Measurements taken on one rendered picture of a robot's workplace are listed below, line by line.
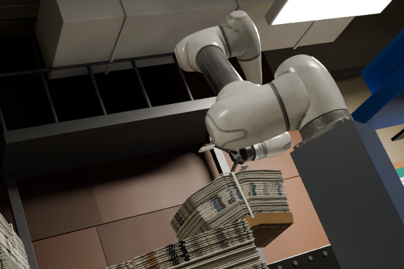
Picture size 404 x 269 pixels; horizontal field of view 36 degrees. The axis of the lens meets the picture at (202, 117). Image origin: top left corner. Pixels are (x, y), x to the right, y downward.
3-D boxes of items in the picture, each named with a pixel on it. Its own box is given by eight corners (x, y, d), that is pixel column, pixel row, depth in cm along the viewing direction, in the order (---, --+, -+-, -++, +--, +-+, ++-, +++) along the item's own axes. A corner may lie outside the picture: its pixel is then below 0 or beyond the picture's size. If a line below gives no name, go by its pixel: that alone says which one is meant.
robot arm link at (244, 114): (281, 94, 175) (207, 121, 174) (293, 142, 183) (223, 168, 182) (216, 15, 243) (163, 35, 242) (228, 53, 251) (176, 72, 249)
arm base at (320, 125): (374, 130, 188) (366, 114, 190) (348, 120, 170) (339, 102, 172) (323, 158, 196) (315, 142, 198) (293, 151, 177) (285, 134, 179)
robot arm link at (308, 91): (353, 102, 176) (321, 38, 184) (293, 125, 175) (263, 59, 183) (345, 123, 191) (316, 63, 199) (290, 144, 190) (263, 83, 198)
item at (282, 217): (257, 223, 234) (254, 212, 236) (229, 249, 257) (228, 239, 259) (294, 222, 240) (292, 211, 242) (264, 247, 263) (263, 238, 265)
